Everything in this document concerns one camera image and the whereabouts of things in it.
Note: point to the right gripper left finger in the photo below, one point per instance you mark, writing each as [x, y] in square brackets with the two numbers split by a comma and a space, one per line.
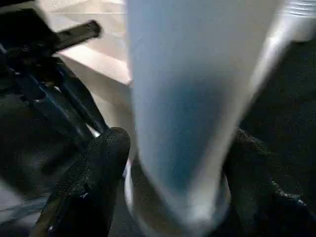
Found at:
[84, 192]

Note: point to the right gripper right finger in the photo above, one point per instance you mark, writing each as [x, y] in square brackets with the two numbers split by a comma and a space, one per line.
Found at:
[271, 192]

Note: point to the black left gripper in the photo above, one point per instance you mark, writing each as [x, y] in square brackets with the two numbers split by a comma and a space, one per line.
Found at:
[44, 74]

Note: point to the white plastic table top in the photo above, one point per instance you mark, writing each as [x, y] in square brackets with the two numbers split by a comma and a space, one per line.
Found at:
[98, 54]

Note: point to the black table mat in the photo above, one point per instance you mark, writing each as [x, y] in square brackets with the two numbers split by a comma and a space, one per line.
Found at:
[286, 113]

